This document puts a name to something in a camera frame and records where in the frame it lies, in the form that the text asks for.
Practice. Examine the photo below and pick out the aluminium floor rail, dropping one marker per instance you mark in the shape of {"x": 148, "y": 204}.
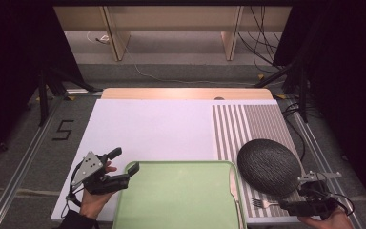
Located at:
{"x": 19, "y": 178}
{"x": 322, "y": 159}

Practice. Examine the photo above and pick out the person's left hand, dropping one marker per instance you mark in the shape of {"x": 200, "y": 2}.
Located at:
{"x": 92, "y": 203}

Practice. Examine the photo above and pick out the silver fork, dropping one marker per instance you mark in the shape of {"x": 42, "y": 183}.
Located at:
{"x": 259, "y": 203}

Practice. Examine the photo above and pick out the black curtain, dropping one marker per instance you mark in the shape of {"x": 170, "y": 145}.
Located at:
{"x": 12, "y": 63}
{"x": 346, "y": 79}

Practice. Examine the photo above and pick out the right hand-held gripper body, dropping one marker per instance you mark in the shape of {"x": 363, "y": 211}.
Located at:
{"x": 314, "y": 200}

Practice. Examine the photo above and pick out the striped placemat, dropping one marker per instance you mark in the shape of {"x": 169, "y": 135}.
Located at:
{"x": 260, "y": 117}

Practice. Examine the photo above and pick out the silver table knife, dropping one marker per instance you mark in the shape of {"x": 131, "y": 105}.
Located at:
{"x": 234, "y": 187}

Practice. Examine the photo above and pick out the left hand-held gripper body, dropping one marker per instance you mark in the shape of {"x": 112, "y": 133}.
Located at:
{"x": 87, "y": 168}

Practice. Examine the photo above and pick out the black metal stand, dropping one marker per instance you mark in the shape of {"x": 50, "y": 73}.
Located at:
{"x": 303, "y": 95}
{"x": 43, "y": 98}

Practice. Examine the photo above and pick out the light wooden desk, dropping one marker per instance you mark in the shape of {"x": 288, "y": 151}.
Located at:
{"x": 171, "y": 19}

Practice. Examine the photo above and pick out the black textured plate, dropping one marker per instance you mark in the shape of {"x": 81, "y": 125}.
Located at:
{"x": 267, "y": 165}

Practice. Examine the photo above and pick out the green plastic tray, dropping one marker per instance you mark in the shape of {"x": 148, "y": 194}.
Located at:
{"x": 178, "y": 197}

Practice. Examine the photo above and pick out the person's right hand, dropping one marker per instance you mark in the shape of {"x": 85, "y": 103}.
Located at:
{"x": 330, "y": 223}

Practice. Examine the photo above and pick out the white board sheet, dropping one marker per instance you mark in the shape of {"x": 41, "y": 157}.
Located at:
{"x": 155, "y": 130}

